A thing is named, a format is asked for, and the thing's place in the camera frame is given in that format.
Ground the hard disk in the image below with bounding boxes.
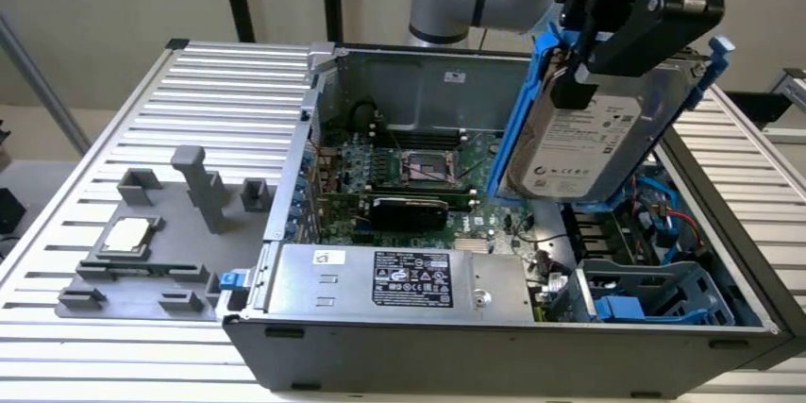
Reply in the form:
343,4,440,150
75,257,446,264
487,20,737,213

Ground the black block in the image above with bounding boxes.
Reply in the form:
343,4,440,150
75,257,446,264
722,90,790,124

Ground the black RAM slot bank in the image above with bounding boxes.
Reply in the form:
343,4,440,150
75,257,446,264
363,183,475,197
370,128,466,149

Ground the CPU socket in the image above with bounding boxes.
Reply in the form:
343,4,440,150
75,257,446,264
392,147,459,186

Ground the green motherboard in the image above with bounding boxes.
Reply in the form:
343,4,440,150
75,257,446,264
311,126,556,254

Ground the copper chipset heatsink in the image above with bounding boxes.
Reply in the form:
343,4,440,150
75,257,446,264
451,238,494,254

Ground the black graphics card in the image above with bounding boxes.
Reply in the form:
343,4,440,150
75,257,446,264
356,193,452,235

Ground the silver power supply unit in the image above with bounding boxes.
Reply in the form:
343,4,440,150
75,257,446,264
263,244,538,324

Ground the black open PC case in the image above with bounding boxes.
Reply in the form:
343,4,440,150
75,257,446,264
220,42,797,399

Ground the blue case latch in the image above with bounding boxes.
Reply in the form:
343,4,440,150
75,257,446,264
220,269,251,293

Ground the gray parts rack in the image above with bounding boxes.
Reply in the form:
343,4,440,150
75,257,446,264
53,143,280,324

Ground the silver CPU chip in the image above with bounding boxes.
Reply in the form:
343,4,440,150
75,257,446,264
101,216,157,252

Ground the green RAM stick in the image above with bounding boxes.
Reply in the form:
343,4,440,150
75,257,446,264
107,264,172,277

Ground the black box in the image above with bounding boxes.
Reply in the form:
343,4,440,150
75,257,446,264
0,187,28,235

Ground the aluminium profile rail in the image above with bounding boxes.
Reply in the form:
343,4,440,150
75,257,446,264
759,67,806,145

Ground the blue data wire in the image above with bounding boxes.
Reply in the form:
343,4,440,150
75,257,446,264
634,175,689,263

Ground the red wire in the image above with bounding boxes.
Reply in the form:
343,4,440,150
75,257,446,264
674,212,705,249

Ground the thin black wire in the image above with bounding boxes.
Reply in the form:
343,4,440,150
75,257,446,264
511,217,570,244

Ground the aluminium frame post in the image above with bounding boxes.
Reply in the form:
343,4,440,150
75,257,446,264
0,10,91,155

